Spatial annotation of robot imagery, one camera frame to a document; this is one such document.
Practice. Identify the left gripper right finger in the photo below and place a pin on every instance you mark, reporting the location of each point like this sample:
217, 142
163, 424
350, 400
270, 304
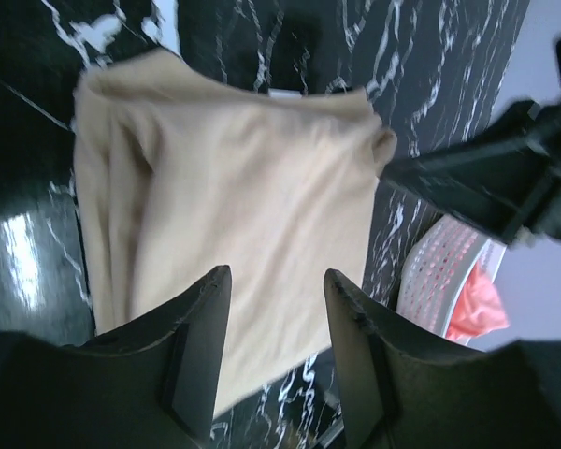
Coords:
401, 386

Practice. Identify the white plastic laundry basket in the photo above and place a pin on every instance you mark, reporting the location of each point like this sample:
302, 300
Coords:
437, 268

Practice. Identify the beige t shirt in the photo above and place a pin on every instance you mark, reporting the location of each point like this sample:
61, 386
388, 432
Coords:
177, 174

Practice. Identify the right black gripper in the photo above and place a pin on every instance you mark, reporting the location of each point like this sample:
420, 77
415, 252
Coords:
505, 179

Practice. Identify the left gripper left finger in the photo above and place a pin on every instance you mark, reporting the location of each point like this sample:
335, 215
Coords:
150, 383

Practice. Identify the pink t shirt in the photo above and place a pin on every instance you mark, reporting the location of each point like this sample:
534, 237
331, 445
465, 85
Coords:
478, 309

